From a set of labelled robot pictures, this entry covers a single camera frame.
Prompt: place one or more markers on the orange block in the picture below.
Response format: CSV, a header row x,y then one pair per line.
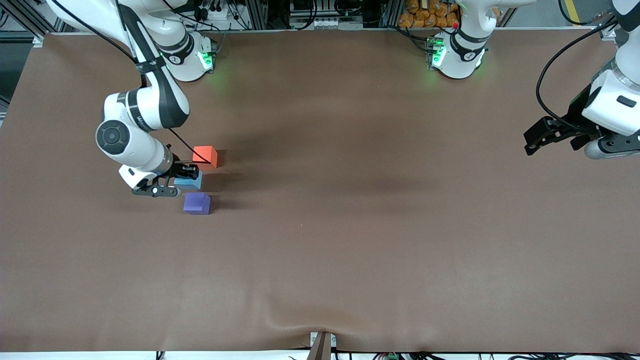
x,y
207,154

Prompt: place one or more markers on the purple block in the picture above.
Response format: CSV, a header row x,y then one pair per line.
x,y
196,204

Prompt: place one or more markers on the brown post with bracket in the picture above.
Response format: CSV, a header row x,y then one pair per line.
x,y
322,347

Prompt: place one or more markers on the bag of orange round items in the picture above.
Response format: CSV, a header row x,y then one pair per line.
x,y
420,15

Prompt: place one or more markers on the aluminium frame post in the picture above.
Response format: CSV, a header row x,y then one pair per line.
x,y
391,12
257,12

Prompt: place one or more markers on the blue block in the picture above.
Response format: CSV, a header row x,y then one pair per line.
x,y
192,184

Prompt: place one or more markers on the white power strip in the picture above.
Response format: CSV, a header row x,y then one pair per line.
x,y
327,22

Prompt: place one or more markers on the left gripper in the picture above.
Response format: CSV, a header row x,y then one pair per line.
x,y
575,121

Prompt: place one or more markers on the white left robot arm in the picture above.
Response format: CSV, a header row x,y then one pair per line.
x,y
462,50

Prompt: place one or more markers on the brown table cover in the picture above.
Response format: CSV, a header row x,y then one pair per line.
x,y
350,225

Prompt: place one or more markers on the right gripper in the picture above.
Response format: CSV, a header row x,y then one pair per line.
x,y
181,171

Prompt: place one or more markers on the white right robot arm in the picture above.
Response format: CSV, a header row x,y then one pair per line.
x,y
135,145

